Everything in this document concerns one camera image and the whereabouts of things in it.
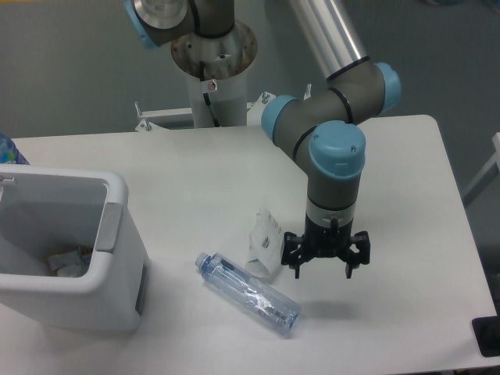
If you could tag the white paper carton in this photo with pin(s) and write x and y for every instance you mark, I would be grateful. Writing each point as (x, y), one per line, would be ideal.
(266, 245)

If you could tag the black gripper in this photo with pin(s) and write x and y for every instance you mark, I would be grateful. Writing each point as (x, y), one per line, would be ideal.
(322, 242)

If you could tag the white pedestal base brackets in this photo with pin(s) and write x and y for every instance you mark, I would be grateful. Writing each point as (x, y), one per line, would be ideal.
(182, 118)

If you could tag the black clamp on table edge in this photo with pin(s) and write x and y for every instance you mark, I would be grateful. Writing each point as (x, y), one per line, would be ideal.
(486, 330)

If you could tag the blue patterned bottle at edge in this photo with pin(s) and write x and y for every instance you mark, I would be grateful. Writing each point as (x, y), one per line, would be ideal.
(9, 153)

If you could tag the white plastic trash can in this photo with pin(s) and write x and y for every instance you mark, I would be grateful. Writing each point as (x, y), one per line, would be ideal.
(47, 211)

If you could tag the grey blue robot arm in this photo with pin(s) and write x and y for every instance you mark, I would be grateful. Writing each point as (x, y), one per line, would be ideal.
(319, 133)

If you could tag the clear plastic water bottle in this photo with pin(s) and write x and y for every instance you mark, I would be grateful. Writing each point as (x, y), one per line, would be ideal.
(275, 309)

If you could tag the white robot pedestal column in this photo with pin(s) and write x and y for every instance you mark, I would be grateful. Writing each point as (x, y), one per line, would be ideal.
(216, 71)

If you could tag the white frame at right edge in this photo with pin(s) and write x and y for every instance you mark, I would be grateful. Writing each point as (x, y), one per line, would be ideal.
(486, 174)

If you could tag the trash inside trash can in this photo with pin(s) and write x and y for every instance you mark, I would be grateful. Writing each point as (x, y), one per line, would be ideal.
(71, 264)

